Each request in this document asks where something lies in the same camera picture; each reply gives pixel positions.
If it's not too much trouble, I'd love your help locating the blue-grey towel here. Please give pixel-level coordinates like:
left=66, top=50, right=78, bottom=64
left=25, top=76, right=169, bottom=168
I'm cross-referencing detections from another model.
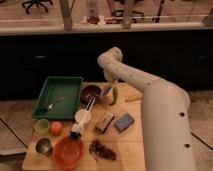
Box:
left=99, top=85, right=112, bottom=99

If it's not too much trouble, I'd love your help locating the dark purple bowl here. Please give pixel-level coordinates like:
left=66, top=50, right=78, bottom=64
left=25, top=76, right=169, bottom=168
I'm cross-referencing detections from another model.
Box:
left=80, top=85, right=101, bottom=105

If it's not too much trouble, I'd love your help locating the small green cup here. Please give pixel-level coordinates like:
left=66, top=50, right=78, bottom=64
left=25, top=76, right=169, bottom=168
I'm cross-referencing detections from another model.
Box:
left=34, top=119, right=49, bottom=135

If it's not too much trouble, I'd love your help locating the orange fruit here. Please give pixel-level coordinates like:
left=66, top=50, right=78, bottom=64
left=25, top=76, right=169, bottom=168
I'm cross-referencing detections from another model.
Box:
left=50, top=121, right=63, bottom=136

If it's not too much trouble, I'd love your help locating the black cable right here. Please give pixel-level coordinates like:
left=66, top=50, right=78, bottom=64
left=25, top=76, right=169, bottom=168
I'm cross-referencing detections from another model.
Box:
left=190, top=131, right=213, bottom=151

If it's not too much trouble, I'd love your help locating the bunch of dark grapes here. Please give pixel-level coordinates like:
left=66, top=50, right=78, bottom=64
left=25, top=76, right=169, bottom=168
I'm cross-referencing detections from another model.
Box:
left=89, top=140, right=116, bottom=160

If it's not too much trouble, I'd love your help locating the black cable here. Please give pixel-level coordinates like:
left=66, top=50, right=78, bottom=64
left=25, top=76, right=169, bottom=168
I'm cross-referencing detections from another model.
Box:
left=190, top=131, right=213, bottom=151
left=0, top=118, right=29, bottom=150

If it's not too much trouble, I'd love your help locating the white bottle black cap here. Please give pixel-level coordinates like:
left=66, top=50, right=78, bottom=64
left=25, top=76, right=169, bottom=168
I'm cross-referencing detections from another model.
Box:
left=71, top=123, right=84, bottom=139

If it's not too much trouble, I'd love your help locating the brown wooden block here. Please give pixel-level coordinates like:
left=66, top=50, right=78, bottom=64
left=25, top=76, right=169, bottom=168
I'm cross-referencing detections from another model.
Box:
left=95, top=112, right=114, bottom=133

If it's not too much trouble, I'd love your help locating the green plastic tray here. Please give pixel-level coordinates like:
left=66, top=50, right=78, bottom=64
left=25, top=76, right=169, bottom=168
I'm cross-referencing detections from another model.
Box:
left=32, top=76, right=83, bottom=120

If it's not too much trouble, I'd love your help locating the black office chair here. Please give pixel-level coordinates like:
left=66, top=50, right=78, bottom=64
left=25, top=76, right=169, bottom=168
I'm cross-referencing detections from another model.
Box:
left=22, top=0, right=53, bottom=14

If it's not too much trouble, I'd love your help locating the metal fork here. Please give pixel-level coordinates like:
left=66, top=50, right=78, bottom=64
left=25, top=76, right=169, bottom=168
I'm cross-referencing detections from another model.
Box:
left=47, top=96, right=65, bottom=110

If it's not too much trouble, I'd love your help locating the blue sponge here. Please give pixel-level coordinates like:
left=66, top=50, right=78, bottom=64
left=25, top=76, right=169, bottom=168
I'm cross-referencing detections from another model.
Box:
left=114, top=113, right=134, bottom=132

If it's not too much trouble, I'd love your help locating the black cable left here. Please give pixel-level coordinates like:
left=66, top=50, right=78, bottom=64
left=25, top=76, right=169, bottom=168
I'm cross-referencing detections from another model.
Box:
left=0, top=118, right=29, bottom=150

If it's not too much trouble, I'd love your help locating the orange plastic bowl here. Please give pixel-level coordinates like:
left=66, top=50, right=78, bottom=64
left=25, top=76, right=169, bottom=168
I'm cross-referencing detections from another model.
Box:
left=53, top=136, right=83, bottom=171

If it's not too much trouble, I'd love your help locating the small metal cup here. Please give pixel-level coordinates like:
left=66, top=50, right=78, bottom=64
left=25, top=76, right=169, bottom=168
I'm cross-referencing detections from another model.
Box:
left=35, top=138, right=53, bottom=156

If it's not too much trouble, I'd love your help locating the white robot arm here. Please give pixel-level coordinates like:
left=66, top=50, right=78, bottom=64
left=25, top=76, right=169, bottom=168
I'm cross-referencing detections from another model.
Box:
left=97, top=47, right=197, bottom=171

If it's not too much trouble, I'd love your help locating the green chili pepper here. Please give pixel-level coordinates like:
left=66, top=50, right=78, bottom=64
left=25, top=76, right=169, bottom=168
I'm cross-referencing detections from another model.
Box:
left=109, top=87, right=118, bottom=106

